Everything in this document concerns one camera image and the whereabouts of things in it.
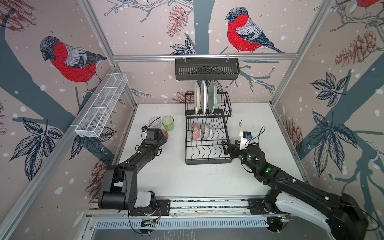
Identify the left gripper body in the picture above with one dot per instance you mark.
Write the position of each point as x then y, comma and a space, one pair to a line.
161, 139

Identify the black two-tier dish rack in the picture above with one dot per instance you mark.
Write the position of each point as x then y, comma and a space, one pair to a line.
208, 151

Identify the green plate right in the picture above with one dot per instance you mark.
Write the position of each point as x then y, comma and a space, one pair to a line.
212, 97

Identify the clear glass tumbler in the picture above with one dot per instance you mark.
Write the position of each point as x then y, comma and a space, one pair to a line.
155, 123

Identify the pink floral bowl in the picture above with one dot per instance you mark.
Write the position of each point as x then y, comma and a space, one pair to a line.
196, 131

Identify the white plate middle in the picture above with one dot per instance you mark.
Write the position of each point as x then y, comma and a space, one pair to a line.
204, 97

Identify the aluminium top crossbar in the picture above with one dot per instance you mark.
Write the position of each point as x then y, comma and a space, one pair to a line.
167, 58

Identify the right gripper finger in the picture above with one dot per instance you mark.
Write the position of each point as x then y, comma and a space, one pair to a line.
229, 146
233, 153

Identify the white mesh wall basket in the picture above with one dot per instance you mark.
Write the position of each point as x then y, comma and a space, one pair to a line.
98, 114

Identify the cream plate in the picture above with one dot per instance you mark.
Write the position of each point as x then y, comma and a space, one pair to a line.
197, 98

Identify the blue zigzag patterned bowl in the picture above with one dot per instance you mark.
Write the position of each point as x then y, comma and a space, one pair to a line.
165, 133

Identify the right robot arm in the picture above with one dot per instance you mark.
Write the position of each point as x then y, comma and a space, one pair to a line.
340, 216

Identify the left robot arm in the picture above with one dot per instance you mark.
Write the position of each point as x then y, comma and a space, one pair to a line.
119, 190

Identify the green glass tumbler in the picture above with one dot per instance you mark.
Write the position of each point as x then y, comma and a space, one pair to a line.
168, 123

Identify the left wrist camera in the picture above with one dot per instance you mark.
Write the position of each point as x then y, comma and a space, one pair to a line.
144, 128

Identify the black hanging wire shelf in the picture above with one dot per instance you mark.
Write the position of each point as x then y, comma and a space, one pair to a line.
207, 69

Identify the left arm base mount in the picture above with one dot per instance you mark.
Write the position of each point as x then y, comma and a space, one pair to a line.
157, 208

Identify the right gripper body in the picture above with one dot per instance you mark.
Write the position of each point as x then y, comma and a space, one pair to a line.
243, 156

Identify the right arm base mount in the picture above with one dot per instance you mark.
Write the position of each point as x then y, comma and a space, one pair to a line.
261, 206

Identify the aluminium front rail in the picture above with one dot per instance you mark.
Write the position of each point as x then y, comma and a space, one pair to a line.
219, 207

